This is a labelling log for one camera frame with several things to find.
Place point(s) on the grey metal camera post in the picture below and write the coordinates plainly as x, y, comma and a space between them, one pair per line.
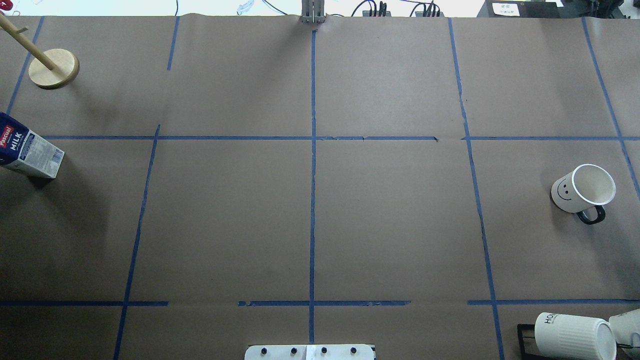
313, 12

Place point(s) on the wooden mug tree stand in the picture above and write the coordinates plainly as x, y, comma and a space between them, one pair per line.
50, 69

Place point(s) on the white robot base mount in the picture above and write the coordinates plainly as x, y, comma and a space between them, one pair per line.
356, 351

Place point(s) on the black power strip with cables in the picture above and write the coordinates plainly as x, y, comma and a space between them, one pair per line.
397, 8

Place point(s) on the white ribbed HOME mug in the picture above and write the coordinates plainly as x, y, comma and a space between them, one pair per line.
569, 337

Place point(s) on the white smiley face mug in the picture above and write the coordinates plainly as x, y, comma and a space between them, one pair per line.
584, 191

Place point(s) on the white mug on rack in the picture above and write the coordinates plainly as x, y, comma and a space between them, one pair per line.
626, 328

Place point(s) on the blue Pascual milk carton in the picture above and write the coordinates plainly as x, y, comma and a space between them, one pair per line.
24, 151

